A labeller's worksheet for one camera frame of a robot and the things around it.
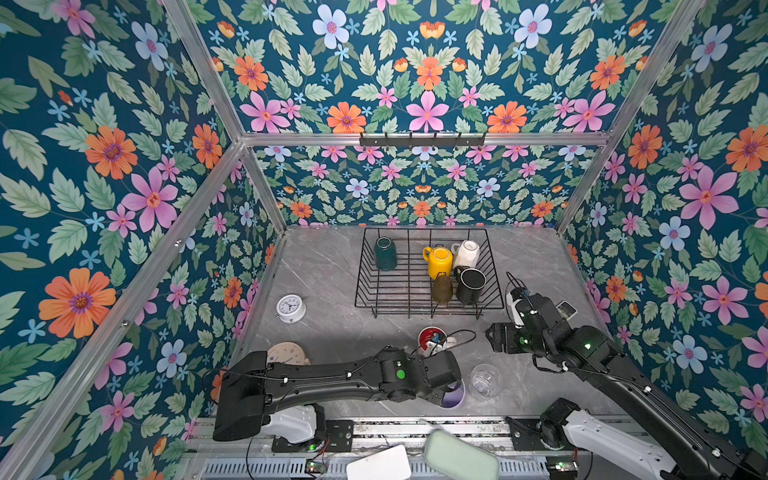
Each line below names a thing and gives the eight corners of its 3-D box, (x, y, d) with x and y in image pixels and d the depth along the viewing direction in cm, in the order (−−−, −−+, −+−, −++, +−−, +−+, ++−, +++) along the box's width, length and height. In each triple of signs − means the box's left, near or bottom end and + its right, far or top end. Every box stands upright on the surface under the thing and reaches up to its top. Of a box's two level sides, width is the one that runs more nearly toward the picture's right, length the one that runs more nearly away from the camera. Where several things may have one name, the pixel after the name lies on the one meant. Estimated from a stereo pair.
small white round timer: (276, 323, 96) (271, 316, 92) (283, 300, 101) (279, 293, 98) (303, 323, 96) (299, 316, 92) (308, 300, 101) (305, 293, 98)
